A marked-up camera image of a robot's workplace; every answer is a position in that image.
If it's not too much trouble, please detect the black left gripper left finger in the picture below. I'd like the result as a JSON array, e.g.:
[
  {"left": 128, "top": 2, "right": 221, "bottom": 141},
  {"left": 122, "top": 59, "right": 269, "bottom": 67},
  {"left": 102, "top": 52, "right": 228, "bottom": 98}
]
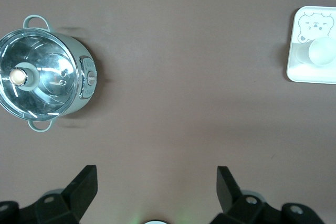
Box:
[{"left": 0, "top": 165, "right": 99, "bottom": 224}]

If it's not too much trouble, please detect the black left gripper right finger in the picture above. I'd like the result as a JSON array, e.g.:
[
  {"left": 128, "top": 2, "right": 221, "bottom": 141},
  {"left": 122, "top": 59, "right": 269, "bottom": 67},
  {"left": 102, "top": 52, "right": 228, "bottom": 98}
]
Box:
[{"left": 209, "top": 166, "right": 323, "bottom": 224}]

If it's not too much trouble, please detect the white paper cup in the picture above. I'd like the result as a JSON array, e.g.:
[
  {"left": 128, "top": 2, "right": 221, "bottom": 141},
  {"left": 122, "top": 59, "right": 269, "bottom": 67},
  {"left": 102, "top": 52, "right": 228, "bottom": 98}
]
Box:
[{"left": 296, "top": 37, "right": 336, "bottom": 67}]

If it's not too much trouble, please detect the glass pot lid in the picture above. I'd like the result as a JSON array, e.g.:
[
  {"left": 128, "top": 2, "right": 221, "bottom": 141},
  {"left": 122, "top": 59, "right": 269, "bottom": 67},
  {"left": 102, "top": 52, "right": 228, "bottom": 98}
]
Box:
[{"left": 0, "top": 30, "right": 81, "bottom": 119}]

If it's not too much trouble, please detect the white bear print tray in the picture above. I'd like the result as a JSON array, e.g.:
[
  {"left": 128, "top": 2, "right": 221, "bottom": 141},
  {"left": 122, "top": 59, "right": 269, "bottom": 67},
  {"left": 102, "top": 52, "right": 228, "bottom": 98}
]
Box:
[{"left": 286, "top": 5, "right": 336, "bottom": 85}]

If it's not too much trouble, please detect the grey-green electric cooking pot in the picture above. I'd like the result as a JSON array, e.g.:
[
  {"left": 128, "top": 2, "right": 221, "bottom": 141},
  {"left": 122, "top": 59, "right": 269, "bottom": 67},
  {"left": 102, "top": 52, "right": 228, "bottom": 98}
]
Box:
[{"left": 0, "top": 15, "right": 97, "bottom": 132}]

